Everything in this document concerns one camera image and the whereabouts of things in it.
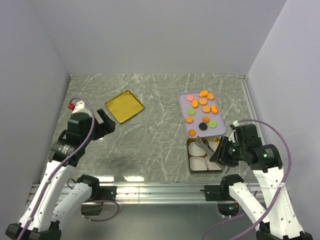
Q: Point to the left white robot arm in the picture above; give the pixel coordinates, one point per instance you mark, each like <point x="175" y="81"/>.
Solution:
<point x="45" y="217"/>

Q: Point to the orange pumpkin cookie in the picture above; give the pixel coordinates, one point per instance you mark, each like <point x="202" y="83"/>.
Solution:
<point x="214" y="109"/>
<point x="194" y="103"/>

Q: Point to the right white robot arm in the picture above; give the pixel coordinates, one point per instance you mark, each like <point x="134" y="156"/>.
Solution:
<point x="276" y="218"/>

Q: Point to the lavender plastic tray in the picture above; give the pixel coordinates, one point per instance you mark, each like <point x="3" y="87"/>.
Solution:
<point x="199" y="114"/>

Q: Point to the orange swirl cookie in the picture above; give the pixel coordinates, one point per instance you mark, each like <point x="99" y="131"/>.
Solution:
<point x="206" y="119"/>

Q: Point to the white paper cup front-left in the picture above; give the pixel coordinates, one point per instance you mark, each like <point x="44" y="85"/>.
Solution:
<point x="197" y="163"/>

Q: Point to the orange round dotted cookie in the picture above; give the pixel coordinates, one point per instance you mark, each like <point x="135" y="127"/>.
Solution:
<point x="206" y="109"/>

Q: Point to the white paper cup front-right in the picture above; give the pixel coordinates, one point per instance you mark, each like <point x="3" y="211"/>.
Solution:
<point x="212" y="166"/>

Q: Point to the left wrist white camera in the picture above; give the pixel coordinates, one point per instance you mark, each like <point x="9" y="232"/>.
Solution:
<point x="79" y="107"/>

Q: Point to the gold cookie tin base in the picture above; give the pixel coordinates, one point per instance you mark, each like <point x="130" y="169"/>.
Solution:
<point x="188" y="141"/>

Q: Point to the orange chocolate chip cookie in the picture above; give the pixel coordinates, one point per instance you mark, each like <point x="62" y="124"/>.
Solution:
<point x="192" y="132"/>

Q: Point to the black sandwich cookie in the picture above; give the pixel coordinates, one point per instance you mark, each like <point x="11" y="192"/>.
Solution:
<point x="203" y="126"/>

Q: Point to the pink round cookie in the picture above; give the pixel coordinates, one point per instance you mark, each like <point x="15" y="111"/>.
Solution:
<point x="190" y="98"/>

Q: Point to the aluminium rail frame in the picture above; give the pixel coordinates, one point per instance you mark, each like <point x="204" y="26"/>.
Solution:
<point x="147" y="155"/>

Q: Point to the gold tin lid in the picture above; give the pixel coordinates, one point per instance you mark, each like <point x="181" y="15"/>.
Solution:
<point x="124" y="106"/>

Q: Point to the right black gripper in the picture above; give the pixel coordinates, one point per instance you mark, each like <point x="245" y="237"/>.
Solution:
<point x="220" y="155"/>

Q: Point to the green round cookie right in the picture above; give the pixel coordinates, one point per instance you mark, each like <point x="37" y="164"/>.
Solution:
<point x="212" y="124"/>

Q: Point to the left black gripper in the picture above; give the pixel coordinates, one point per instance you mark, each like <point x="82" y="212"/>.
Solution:
<point x="105" y="128"/>

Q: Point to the orange round cookie top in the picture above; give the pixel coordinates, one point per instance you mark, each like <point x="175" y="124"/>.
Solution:
<point x="203" y="101"/>

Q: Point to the orange fish cookie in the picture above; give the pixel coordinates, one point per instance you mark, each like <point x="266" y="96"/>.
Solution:
<point x="203" y="94"/>

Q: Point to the white paper cup back-right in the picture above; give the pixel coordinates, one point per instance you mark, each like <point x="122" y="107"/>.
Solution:
<point x="210" y="146"/>

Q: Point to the green round cookie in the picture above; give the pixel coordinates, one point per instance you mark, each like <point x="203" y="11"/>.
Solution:
<point x="191" y="111"/>
<point x="212" y="124"/>

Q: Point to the green round cookie left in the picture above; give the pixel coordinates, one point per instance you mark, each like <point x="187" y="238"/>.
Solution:
<point x="191" y="111"/>

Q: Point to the metal tongs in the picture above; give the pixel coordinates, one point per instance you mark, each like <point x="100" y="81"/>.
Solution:
<point x="200" y="142"/>

